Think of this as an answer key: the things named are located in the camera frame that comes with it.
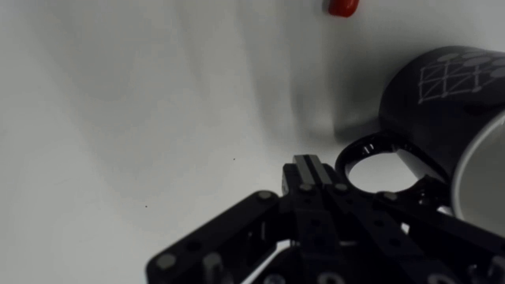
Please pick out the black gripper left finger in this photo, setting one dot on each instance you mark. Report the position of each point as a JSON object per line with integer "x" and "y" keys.
{"x": 236, "y": 236}

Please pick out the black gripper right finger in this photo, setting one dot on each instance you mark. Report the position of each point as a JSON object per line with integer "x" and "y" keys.
{"x": 378, "y": 236}

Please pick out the red marker pen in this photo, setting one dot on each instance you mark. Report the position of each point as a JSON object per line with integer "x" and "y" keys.
{"x": 342, "y": 6}

